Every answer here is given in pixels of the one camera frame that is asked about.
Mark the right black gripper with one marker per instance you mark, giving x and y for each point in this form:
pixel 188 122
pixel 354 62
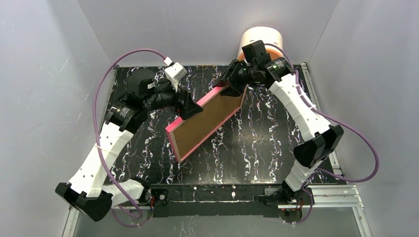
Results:
pixel 235 76

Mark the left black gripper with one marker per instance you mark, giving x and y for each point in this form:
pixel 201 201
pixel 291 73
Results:
pixel 182 102

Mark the brown cardboard backing board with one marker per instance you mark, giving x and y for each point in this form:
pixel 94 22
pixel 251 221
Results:
pixel 206 124

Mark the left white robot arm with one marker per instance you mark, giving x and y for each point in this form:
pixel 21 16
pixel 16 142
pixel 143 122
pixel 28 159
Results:
pixel 86 190

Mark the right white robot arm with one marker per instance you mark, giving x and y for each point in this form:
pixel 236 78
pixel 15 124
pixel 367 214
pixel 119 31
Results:
pixel 279 77

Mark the round cream drawer cabinet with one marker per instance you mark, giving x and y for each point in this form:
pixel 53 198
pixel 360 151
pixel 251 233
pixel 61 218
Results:
pixel 266 34

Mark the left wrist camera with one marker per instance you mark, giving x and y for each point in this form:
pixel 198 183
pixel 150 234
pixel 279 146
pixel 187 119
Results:
pixel 174 72

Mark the aluminium right side rail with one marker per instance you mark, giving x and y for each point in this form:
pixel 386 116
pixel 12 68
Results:
pixel 335 166

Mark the aluminium rail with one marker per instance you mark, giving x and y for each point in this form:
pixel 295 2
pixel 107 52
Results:
pixel 335 166
pixel 331 196

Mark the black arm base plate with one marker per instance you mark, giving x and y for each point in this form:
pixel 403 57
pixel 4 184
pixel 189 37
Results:
pixel 267 200

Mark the aluminium front rail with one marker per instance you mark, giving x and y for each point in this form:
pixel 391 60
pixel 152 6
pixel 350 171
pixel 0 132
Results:
pixel 331 196

